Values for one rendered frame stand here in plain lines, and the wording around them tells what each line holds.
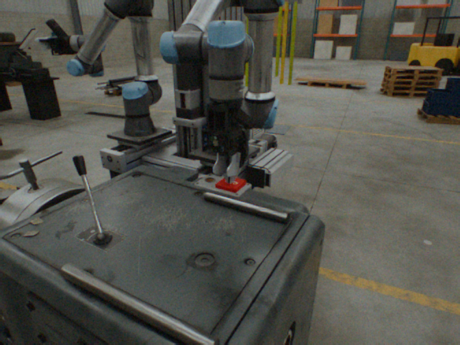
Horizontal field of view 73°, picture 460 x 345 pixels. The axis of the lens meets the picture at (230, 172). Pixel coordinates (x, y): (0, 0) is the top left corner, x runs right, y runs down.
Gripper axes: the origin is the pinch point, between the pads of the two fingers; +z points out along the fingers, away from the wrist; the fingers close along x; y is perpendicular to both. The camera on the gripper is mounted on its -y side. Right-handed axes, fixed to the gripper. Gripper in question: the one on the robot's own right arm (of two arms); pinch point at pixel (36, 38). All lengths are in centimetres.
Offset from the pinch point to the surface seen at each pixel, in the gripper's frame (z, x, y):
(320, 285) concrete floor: -159, 1, 160
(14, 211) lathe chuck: -62, -100, 24
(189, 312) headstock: -115, -124, 16
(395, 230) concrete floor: -231, 79, 171
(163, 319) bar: -112, -127, 14
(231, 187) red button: -114, -87, 20
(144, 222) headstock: -99, -104, 19
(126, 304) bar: -106, -125, 14
